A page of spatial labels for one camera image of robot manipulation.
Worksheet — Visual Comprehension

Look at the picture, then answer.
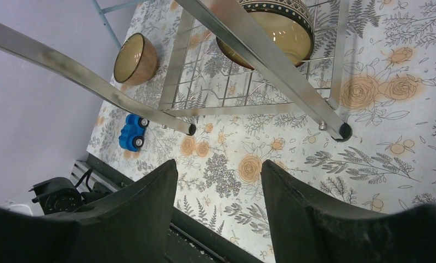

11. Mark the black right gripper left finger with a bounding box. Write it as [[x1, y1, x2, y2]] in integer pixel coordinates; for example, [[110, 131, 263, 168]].
[[0, 159, 178, 262]]

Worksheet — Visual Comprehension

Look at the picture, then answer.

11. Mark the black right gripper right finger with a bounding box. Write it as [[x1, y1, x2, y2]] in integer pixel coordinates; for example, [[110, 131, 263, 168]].
[[261, 160, 436, 262]]

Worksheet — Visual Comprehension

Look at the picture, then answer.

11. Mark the steel two-tier dish rack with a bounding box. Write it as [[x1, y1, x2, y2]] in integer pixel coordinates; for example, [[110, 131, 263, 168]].
[[0, 0, 353, 143]]

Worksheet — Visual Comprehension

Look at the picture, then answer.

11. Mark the brown speckled bowl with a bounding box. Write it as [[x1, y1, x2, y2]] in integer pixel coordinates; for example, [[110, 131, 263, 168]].
[[114, 33, 159, 86]]

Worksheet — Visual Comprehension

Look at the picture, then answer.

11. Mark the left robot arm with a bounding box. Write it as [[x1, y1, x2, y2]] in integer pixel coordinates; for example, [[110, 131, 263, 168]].
[[3, 175, 98, 216]]

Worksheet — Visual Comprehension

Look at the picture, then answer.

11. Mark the blue sponge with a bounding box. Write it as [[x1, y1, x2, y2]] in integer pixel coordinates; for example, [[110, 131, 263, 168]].
[[118, 114, 150, 152]]

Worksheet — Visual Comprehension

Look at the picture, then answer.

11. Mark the floral tablecloth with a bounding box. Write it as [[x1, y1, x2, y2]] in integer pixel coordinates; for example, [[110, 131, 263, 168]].
[[87, 1, 436, 262]]

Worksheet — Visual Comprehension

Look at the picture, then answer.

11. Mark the dark patterned bowl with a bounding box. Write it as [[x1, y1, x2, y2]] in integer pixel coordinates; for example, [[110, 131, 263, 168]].
[[238, 0, 315, 67]]

